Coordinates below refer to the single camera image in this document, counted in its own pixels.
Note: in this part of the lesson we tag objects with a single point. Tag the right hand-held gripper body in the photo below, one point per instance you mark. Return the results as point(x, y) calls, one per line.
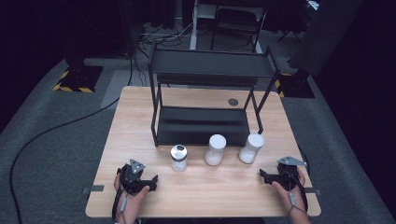
point(288, 175)

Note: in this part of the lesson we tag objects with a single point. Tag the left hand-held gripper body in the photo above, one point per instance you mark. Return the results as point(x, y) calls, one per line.
point(130, 179)

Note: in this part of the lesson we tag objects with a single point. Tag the glass jar with silver lid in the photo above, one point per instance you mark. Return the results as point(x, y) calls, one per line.
point(179, 158)

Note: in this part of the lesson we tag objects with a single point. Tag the white jar with white lid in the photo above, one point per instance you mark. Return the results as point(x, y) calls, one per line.
point(251, 148)
point(215, 151)

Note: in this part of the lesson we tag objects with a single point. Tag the black metal shelf rack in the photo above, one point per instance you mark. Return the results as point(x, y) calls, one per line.
point(211, 63)

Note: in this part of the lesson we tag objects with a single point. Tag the person's left hand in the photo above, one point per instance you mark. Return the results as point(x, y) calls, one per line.
point(130, 207)

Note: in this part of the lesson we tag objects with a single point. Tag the person's right hand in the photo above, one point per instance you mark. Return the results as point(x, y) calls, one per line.
point(295, 200)

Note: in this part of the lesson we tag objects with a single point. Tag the round grey table grommet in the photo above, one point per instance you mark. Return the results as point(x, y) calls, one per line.
point(233, 102)

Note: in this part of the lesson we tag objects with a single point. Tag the black stand base striped tape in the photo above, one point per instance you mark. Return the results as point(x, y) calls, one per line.
point(80, 79)
point(295, 86)

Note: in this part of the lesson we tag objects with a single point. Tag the grey curtain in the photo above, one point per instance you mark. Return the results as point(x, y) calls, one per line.
point(323, 34)

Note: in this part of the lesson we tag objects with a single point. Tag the black chair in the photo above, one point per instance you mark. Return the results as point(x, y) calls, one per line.
point(238, 18)

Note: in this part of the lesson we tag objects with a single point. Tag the white desk frame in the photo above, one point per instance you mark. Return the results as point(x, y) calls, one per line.
point(193, 28)

